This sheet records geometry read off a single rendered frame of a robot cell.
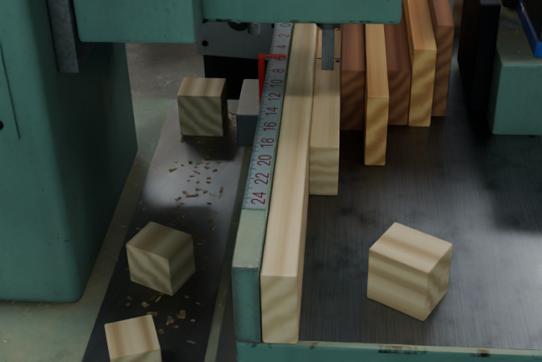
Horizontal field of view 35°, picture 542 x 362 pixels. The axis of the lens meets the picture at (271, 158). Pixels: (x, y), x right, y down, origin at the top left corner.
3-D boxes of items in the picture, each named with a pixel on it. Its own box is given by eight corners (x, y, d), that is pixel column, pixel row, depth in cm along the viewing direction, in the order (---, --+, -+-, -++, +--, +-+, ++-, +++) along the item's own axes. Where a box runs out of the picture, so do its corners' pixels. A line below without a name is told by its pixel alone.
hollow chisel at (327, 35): (333, 70, 65) (335, 7, 62) (321, 70, 65) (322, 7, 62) (333, 64, 66) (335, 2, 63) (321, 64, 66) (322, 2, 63)
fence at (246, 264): (261, 343, 48) (259, 267, 45) (232, 343, 48) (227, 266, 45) (307, -40, 98) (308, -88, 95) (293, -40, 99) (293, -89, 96)
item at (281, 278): (298, 345, 48) (297, 276, 45) (261, 343, 48) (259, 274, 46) (325, -40, 98) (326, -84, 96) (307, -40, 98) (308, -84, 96)
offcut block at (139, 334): (164, 384, 59) (160, 347, 57) (116, 395, 58) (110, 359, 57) (156, 349, 62) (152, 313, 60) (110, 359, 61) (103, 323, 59)
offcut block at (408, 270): (365, 297, 51) (368, 248, 49) (391, 268, 53) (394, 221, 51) (423, 322, 49) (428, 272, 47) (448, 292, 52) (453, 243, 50)
